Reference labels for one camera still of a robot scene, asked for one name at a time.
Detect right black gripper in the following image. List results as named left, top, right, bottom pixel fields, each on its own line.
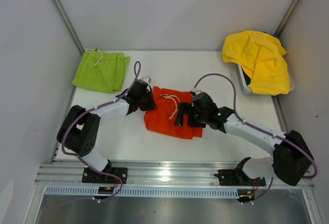
left=174, top=102, right=208, bottom=128

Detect orange shorts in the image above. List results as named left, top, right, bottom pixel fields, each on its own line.
left=144, top=86, right=203, bottom=140

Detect lime green shorts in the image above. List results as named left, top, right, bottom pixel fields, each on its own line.
left=71, top=48, right=130, bottom=94

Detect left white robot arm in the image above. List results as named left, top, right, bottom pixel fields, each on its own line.
left=57, top=77, right=156, bottom=183

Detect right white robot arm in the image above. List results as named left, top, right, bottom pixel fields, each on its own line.
left=174, top=92, right=313, bottom=186

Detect yellow shorts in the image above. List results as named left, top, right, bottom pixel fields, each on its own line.
left=222, top=30, right=291, bottom=96

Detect white plastic bin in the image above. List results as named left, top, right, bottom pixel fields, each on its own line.
left=237, top=65, right=295, bottom=96

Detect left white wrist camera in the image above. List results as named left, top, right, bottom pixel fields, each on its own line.
left=141, top=76, right=152, bottom=84

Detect aluminium mounting rail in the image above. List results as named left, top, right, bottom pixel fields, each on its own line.
left=34, top=161, right=316, bottom=190

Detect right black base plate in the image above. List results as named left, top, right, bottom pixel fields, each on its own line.
left=214, top=169, right=266, bottom=186

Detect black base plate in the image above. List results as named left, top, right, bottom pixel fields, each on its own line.
left=82, top=167, right=128, bottom=184
left=214, top=169, right=266, bottom=186

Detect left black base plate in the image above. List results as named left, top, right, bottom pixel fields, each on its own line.
left=82, top=167, right=128, bottom=184

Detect white slotted cable duct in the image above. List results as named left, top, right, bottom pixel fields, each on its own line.
left=45, top=185, right=239, bottom=199

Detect left aluminium corner post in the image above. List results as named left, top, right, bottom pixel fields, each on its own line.
left=51, top=0, right=84, bottom=55

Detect aluminium corner post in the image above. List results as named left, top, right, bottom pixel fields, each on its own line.
left=51, top=0, right=84, bottom=55
left=274, top=0, right=302, bottom=38

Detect right aluminium corner post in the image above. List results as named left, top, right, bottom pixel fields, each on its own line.
left=274, top=0, right=302, bottom=38

